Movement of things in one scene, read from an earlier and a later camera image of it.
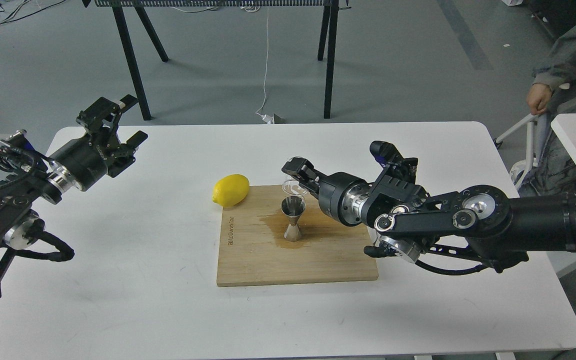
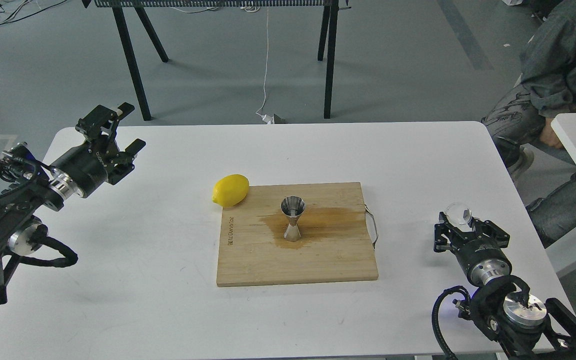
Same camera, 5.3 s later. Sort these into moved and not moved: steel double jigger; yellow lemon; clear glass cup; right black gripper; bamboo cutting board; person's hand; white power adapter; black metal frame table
Moved: clear glass cup; person's hand; right black gripper
Not moved: white power adapter; bamboo cutting board; yellow lemon; black metal frame table; steel double jigger
